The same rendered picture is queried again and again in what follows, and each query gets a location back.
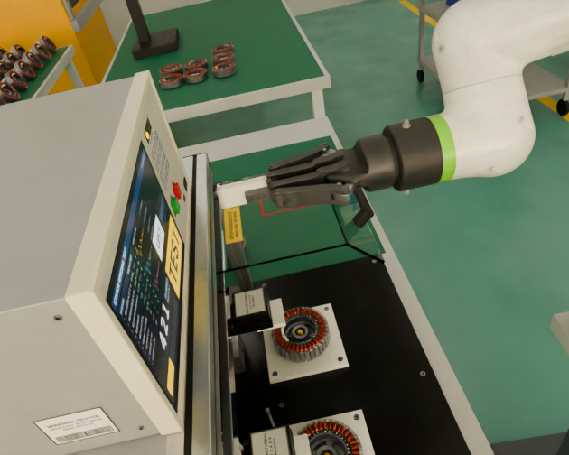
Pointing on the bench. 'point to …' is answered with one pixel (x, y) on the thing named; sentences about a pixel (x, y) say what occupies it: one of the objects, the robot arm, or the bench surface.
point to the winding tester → (70, 269)
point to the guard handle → (362, 209)
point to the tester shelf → (191, 432)
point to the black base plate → (399, 338)
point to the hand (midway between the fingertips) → (244, 192)
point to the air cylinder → (238, 354)
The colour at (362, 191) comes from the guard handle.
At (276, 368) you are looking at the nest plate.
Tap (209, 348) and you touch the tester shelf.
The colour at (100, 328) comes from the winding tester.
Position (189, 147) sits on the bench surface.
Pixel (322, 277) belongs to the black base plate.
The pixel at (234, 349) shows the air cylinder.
